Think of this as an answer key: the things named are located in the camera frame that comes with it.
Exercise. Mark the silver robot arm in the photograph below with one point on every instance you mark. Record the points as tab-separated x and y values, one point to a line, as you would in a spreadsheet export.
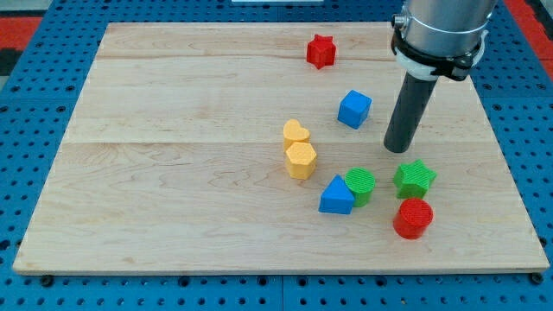
434	38

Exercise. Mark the blue cube block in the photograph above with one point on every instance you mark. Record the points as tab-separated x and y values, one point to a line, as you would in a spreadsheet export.
354	109

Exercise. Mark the yellow hexagon block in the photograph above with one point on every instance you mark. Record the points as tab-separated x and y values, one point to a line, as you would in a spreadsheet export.
300	160

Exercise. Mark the yellow heart block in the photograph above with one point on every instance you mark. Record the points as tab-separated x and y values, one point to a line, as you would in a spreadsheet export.
293	132

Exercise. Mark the blue triangle block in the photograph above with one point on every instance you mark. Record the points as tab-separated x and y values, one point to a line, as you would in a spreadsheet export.
336	197

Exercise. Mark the light wooden board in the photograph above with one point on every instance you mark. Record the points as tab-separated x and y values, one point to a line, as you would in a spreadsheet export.
173	163

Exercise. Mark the green cylinder block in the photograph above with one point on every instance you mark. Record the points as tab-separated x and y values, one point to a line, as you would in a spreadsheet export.
361	183

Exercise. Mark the red star block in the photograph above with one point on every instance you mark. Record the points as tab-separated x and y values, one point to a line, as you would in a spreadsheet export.
321	51

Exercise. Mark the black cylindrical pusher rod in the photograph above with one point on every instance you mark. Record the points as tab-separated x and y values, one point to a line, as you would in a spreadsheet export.
408	112

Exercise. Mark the green star block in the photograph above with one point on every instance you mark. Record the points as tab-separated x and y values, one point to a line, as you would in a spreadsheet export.
413	180

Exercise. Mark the red cylinder block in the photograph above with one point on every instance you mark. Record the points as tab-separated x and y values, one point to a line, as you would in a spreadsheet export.
413	218

